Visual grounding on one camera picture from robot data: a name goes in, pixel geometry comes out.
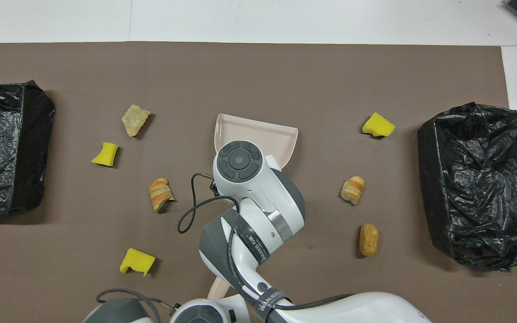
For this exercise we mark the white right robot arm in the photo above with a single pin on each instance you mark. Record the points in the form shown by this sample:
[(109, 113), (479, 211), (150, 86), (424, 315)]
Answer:
[(263, 193)]

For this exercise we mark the yellow sponge piece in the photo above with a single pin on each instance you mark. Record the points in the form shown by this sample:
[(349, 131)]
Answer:
[(135, 261), (105, 154), (378, 124)]

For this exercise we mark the brown oblong bread roll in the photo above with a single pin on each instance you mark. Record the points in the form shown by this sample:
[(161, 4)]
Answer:
[(369, 240)]

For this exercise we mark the beige brush with black bristles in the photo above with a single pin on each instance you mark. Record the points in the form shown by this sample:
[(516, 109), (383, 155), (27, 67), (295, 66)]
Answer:
[(218, 287)]

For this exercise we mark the black bag-wrapped bin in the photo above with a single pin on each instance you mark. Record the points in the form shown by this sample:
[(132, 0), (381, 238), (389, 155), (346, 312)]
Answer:
[(2, 143)]

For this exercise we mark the brown table mat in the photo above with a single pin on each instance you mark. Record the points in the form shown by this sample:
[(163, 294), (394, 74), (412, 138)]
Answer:
[(285, 76)]

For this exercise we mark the tan puff pastry piece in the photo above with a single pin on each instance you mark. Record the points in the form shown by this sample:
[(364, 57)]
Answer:
[(134, 119)]

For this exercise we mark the striped croissant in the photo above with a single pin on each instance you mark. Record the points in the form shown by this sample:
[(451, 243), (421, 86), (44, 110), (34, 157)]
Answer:
[(160, 194), (352, 189)]

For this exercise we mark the open black bag-lined bin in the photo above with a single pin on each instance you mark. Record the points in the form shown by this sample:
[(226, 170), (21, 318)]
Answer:
[(478, 188)]

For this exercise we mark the beige plastic dustpan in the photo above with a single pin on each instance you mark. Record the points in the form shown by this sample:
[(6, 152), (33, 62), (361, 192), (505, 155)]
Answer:
[(258, 130)]

